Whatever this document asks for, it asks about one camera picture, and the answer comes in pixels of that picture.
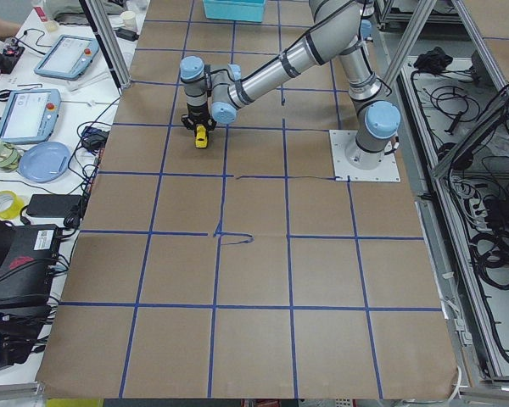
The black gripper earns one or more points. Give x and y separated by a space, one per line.
198 115

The yellow toy beetle car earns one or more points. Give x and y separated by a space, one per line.
201 137

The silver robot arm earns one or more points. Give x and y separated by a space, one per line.
215 94

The turquoise plastic storage bin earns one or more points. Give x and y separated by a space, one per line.
238 10

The white paper cup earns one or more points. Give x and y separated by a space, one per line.
129 19

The far teach pendant tablet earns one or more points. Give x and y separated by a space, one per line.
68 58

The teach pendant tablet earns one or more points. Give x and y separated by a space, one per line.
68 58
30 116

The light blue plate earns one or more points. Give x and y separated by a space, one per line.
44 162

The near teach pendant tablet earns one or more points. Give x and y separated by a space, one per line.
30 116

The black power adapter brick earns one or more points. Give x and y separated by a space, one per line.
52 205

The green masking tape rolls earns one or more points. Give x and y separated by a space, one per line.
9 157

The yellow tape roll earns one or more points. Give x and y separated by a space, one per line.
10 205

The black computer box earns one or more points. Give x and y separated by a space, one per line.
27 254

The aluminium frame post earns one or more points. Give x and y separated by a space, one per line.
105 35

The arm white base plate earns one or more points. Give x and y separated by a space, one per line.
353 164

